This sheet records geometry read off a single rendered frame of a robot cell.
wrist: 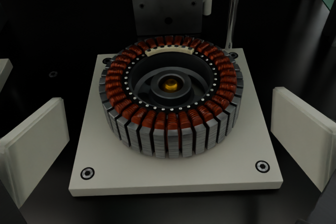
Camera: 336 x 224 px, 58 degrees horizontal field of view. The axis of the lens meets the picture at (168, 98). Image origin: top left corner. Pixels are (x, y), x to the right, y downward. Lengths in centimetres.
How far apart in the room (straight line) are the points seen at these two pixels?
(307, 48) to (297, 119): 21
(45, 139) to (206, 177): 11
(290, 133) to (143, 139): 9
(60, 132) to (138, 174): 7
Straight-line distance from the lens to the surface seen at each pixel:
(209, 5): 35
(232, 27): 30
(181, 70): 27
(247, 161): 23
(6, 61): 35
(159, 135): 20
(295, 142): 17
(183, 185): 22
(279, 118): 19
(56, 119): 19
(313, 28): 40
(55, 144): 18
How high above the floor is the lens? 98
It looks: 47 degrees down
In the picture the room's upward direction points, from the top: 3 degrees counter-clockwise
